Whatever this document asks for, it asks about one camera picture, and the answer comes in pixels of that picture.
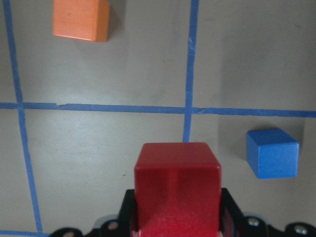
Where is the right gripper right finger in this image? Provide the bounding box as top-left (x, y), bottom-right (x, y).
top-left (220, 188), bottom-right (244, 237)

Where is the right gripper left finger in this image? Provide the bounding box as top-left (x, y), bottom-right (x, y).
top-left (118, 189), bottom-right (135, 237)

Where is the red wooden block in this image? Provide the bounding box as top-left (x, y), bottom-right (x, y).
top-left (134, 142), bottom-right (221, 237)

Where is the blue wooden block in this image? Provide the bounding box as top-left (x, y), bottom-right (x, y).
top-left (246, 129), bottom-right (300, 179)

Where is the orange wooden block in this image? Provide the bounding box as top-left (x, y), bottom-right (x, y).
top-left (52, 0), bottom-right (110, 42)

